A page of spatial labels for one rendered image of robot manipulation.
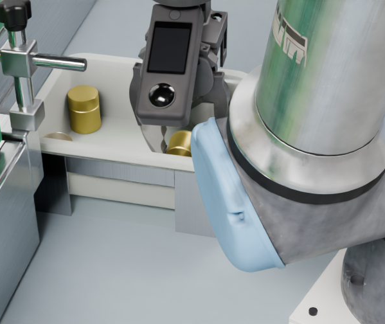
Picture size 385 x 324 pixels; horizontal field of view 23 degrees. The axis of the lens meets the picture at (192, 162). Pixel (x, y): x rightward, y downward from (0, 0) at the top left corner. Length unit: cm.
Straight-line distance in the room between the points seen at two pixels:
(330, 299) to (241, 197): 24
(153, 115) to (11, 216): 16
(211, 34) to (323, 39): 39
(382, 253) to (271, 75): 25
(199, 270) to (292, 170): 32
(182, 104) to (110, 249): 18
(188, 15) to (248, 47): 38
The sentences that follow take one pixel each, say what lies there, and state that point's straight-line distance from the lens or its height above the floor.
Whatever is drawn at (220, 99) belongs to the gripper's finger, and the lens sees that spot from 91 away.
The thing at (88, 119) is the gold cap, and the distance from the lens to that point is 104.
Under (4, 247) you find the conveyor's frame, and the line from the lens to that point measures 85.
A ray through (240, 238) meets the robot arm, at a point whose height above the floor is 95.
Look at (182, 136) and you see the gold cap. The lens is 98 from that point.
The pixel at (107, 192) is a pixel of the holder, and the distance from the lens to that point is 94.
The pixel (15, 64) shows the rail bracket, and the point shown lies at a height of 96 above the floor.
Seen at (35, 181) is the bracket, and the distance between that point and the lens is 90.
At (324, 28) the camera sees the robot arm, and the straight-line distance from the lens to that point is 52.
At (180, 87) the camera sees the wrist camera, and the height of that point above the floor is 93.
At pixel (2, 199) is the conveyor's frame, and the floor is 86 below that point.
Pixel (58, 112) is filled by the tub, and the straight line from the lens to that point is 102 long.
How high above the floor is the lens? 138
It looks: 38 degrees down
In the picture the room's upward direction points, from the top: straight up
